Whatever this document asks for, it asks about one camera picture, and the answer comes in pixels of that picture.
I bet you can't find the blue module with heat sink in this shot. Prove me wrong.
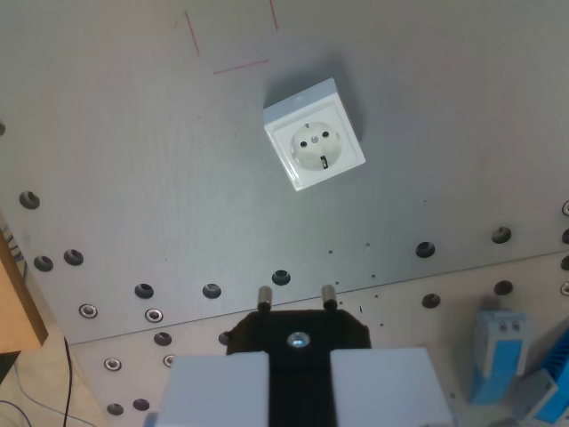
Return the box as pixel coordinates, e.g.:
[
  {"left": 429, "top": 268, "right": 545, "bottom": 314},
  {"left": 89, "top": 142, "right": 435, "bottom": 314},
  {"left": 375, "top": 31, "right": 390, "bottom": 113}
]
[{"left": 514, "top": 326, "right": 569, "bottom": 427}]

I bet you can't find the blue DIN rail module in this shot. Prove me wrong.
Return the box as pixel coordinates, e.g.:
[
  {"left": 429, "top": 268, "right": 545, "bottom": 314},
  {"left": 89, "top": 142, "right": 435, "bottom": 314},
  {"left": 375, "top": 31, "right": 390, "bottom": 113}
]
[{"left": 470, "top": 308, "right": 541, "bottom": 407}]

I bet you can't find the black power plug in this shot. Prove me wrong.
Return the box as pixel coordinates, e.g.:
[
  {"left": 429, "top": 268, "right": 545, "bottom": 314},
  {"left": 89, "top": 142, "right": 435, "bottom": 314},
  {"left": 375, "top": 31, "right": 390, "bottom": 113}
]
[{"left": 220, "top": 284, "right": 373, "bottom": 427}]

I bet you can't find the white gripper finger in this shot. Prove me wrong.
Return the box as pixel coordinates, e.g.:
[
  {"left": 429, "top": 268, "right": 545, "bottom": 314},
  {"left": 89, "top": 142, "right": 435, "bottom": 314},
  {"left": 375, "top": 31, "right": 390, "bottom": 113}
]
[
  {"left": 330, "top": 348, "right": 455, "bottom": 427},
  {"left": 146, "top": 352, "right": 271, "bottom": 427}
]

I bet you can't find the black cable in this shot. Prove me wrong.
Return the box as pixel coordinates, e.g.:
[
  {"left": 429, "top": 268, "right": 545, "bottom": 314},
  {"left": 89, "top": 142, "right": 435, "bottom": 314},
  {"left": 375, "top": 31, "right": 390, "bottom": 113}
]
[{"left": 60, "top": 335, "right": 75, "bottom": 427}]

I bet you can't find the thin purple wire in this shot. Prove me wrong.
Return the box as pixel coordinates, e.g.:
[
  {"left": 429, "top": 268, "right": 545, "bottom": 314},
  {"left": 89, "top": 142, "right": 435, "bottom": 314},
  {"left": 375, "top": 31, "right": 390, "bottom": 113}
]
[{"left": 0, "top": 362, "right": 68, "bottom": 427}]

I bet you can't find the wooden board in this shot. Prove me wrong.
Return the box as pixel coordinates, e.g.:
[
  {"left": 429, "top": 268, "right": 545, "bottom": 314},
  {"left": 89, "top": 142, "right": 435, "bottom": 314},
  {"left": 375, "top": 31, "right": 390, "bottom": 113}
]
[{"left": 0, "top": 208, "right": 50, "bottom": 357}]

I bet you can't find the grey aluminium mounting plate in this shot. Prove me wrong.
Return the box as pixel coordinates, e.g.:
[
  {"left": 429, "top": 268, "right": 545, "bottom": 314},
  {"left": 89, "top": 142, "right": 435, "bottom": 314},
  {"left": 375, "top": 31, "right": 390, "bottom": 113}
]
[{"left": 0, "top": 0, "right": 569, "bottom": 346}]

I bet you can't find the white wall socket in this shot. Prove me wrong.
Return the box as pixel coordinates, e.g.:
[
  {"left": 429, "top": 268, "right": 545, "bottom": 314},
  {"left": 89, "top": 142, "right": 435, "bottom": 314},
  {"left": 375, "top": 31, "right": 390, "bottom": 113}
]
[{"left": 262, "top": 77, "right": 366, "bottom": 193}]

